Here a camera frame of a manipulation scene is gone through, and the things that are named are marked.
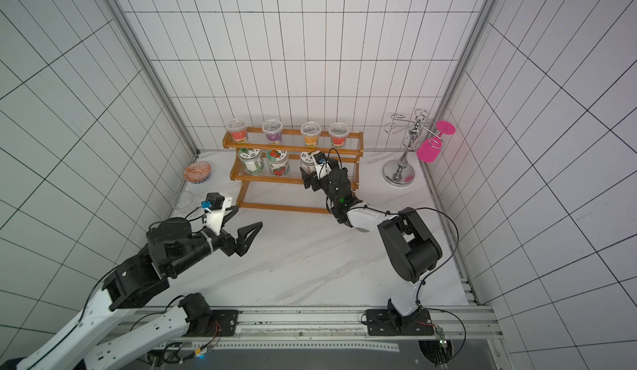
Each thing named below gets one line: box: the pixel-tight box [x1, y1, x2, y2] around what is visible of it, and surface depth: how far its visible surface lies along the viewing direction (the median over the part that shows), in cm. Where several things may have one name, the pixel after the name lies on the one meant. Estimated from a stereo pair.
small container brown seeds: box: [300, 121, 321, 147], surface depth 82 cm
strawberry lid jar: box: [266, 149, 290, 177], surface depth 89 cm
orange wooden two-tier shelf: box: [222, 126, 365, 215], surface depth 85 cm
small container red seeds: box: [226, 118, 248, 143], surface depth 83 cm
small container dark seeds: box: [328, 121, 350, 148], surface depth 81 cm
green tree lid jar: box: [238, 147, 265, 176], surface depth 89 cm
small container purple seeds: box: [262, 118, 283, 145], surface depth 83 cm
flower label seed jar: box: [300, 150, 317, 176], surface depth 87 cm
